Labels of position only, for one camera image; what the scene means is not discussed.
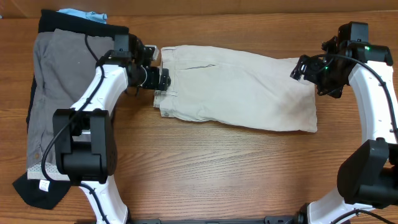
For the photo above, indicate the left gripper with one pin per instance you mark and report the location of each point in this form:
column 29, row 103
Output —
column 154, row 81

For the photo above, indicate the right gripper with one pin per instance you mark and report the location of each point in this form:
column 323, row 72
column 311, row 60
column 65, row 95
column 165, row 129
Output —
column 301, row 68

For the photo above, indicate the beige shorts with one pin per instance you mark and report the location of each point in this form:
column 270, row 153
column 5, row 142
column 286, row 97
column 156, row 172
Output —
column 237, row 88

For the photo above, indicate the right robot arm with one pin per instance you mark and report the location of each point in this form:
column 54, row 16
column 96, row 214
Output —
column 367, row 180

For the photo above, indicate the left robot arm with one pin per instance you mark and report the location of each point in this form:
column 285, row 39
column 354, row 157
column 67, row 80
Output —
column 83, row 136

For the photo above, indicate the light blue garment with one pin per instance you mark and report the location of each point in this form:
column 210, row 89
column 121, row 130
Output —
column 91, row 16

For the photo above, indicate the grey shorts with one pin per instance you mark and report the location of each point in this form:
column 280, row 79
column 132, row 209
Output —
column 64, row 67

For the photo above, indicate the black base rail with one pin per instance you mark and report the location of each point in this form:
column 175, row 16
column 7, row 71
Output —
column 211, row 221

